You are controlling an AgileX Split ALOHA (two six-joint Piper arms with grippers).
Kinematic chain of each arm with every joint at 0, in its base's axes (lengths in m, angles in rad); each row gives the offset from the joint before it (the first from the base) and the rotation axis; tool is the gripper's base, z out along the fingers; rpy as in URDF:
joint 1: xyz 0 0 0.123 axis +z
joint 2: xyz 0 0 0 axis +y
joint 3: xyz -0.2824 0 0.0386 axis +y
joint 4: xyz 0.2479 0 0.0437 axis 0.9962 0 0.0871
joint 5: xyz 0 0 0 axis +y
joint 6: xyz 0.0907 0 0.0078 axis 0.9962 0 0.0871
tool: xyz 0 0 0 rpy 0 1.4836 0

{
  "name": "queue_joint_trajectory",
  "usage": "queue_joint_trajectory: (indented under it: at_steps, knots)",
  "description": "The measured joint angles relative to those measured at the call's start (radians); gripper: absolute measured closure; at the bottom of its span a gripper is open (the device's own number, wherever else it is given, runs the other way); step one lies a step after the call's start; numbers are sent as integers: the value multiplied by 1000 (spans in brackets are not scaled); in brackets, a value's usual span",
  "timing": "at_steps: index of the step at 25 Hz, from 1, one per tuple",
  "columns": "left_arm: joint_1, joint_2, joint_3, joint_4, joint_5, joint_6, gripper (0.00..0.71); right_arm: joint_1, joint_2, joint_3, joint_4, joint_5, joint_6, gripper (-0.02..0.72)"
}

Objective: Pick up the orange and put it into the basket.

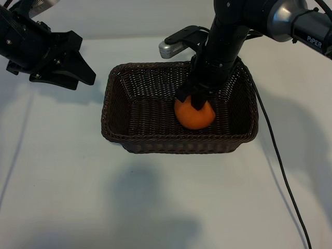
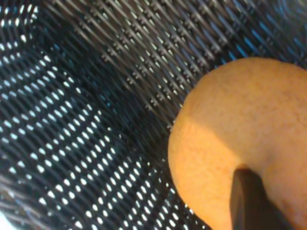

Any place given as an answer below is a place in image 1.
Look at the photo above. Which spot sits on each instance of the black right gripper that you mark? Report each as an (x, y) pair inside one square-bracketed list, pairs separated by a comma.
[(215, 68)]

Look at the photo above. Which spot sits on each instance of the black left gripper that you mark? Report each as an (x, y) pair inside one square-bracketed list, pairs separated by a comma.
[(26, 44)]

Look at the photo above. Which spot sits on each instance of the orange with knobby stem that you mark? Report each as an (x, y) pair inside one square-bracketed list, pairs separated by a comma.
[(194, 118)]

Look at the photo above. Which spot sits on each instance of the dark brown wicker basket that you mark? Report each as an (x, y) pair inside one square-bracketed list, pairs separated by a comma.
[(145, 116)]

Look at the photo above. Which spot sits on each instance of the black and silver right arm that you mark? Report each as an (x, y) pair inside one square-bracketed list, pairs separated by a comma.
[(233, 20)]

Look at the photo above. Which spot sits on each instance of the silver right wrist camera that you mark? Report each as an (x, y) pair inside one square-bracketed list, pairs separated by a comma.
[(169, 49)]

